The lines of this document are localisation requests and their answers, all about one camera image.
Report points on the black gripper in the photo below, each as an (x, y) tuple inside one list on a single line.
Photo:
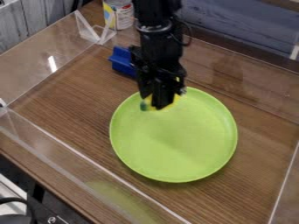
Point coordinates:
[(156, 60)]

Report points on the yellow toy banana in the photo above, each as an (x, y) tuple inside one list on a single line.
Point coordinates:
[(157, 92)]

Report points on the green round plate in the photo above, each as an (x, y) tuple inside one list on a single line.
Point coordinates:
[(178, 144)]

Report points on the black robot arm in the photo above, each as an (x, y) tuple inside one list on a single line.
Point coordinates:
[(156, 13)]

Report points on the blue plastic block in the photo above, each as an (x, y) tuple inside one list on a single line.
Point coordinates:
[(120, 60)]

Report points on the clear acrylic corner bracket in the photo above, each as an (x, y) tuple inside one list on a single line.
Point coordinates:
[(94, 33)]

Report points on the clear acrylic enclosure wall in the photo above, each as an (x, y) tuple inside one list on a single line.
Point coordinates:
[(61, 92)]

